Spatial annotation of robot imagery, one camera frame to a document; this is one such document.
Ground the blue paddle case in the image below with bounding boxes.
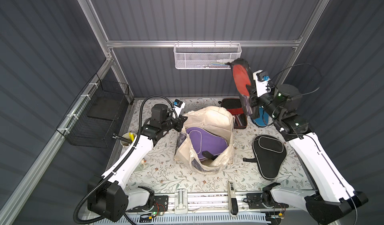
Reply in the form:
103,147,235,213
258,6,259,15
252,107,271,128

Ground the purple pouch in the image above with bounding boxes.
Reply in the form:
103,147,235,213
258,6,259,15
187,127,228,161

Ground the red black ping pong set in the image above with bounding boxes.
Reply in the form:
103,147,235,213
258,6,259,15
220,98,248,130

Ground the red ping pong paddle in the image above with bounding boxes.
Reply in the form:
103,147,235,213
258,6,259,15
226,58,260,120

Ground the cream canvas tote bag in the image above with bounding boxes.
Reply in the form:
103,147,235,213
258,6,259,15
174,106,234,175

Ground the black paddle case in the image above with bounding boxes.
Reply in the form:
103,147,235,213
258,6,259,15
243,135,287,181

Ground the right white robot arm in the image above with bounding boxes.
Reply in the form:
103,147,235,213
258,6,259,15
245,82,369,225

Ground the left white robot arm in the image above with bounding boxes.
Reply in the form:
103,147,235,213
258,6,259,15
87,115,188,223

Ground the cup with yellow item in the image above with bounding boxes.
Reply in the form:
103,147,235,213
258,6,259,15
120,132,137,147

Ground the black white handheld device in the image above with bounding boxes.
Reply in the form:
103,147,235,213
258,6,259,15
228,181,239,217

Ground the white vented floor panel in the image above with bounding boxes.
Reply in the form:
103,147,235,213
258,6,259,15
91,212,269,225

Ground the right thin black cable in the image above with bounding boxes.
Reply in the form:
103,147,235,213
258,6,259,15
268,63,322,98

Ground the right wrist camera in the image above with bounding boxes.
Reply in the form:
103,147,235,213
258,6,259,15
253,70,271,97

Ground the white wire wall basket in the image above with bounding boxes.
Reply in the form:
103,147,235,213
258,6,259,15
173,43,242,70

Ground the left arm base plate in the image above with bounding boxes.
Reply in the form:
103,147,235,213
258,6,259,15
127,195,169,213

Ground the white bracket on rail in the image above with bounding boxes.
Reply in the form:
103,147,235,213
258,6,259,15
174,189,189,215

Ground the black wire side basket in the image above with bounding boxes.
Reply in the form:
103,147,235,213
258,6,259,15
57,76,130,149

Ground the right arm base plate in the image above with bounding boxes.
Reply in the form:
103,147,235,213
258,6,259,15
243,192,269,210

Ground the left black corrugated cable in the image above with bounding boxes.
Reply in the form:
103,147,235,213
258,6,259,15
72,95,175,225

